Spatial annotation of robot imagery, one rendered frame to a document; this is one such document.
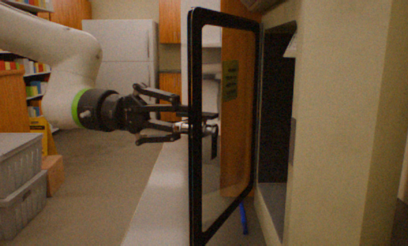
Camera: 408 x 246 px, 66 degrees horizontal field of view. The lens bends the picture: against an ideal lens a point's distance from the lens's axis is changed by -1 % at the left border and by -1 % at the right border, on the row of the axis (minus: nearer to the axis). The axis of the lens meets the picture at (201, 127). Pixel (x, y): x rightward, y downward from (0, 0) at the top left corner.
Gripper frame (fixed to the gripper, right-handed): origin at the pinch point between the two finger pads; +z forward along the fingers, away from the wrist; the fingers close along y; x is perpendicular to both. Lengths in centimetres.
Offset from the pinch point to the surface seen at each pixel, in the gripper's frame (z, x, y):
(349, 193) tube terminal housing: 27.1, -3.0, -7.5
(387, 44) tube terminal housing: 29.5, -1.5, 13.7
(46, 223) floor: -183, 91, -120
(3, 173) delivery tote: -184, 66, -68
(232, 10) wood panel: -2.7, 23.3, 22.0
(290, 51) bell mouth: 15.6, 4.7, 12.6
